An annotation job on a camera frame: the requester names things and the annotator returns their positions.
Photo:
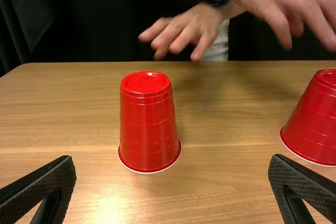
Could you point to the red cup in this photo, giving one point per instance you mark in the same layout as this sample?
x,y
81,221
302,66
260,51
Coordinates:
x,y
315,124
147,124

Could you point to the person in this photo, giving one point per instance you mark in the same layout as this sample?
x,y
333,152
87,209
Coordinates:
x,y
183,30

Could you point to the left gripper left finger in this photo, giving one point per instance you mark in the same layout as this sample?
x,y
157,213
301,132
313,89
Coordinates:
x,y
60,179

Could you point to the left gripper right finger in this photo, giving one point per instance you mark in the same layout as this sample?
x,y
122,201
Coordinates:
x,y
278,176

